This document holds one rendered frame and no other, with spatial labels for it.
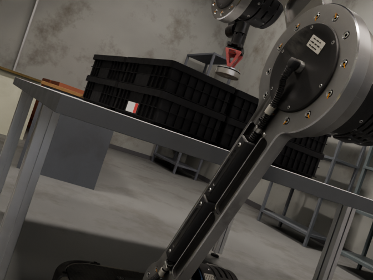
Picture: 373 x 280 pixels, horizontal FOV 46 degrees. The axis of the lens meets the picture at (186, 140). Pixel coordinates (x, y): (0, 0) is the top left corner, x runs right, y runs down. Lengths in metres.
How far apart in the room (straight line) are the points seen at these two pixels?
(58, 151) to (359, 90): 3.25
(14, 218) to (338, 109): 1.16
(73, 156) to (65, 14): 4.76
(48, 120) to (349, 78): 1.05
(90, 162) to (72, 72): 4.54
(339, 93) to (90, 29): 7.71
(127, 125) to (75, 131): 2.82
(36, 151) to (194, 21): 7.65
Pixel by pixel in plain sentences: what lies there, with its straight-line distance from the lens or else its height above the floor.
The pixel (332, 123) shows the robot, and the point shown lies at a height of 0.80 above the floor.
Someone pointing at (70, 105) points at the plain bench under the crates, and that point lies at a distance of 0.94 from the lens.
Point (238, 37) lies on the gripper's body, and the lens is 1.90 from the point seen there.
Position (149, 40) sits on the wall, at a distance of 8.61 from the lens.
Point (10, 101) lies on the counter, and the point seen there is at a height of 0.40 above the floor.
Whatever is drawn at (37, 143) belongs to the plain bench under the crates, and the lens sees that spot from 1.52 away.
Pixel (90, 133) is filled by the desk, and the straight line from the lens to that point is 3.79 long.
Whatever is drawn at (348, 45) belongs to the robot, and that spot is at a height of 0.92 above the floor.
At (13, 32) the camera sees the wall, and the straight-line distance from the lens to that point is 8.13.
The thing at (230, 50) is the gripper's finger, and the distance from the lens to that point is 1.87.
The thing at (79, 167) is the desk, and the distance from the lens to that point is 3.82.
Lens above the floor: 0.70
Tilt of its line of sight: 1 degrees down
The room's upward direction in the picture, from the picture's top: 19 degrees clockwise
